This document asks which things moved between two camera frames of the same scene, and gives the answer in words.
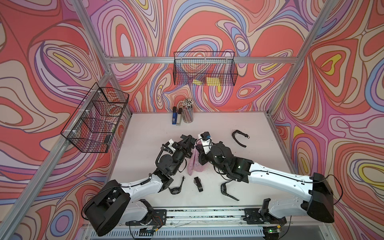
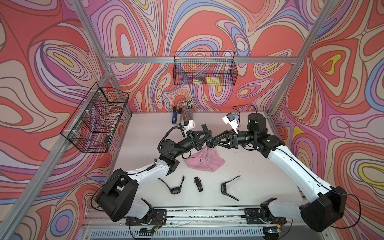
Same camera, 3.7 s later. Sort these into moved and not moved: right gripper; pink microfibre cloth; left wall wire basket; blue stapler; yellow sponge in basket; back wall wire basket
Moved: pink microfibre cloth; right gripper
Not moved: blue stapler; back wall wire basket; yellow sponge in basket; left wall wire basket
